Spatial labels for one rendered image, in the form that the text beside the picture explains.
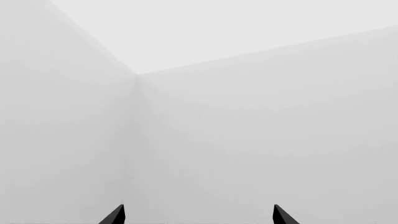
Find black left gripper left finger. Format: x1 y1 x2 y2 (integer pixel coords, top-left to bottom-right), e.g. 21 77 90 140
98 203 126 224

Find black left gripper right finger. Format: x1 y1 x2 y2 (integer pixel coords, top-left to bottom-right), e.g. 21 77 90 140
272 203 300 224

